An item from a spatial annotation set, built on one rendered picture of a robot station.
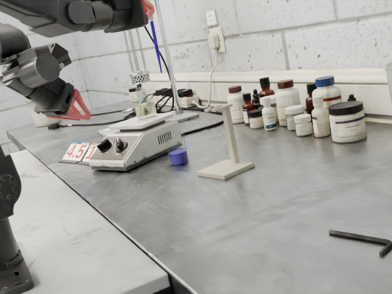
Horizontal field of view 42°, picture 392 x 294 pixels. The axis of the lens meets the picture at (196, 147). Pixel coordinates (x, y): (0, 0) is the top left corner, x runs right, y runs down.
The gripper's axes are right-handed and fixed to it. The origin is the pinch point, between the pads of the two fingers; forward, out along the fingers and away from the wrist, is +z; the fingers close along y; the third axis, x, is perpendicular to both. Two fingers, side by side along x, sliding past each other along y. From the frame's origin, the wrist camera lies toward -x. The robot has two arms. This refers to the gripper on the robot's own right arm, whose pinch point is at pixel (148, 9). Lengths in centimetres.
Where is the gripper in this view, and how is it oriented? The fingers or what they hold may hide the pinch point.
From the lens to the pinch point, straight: 107.3
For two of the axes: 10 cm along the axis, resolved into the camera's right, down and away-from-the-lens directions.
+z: 5.1, -2.7, 8.2
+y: -8.4, 0.4, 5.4
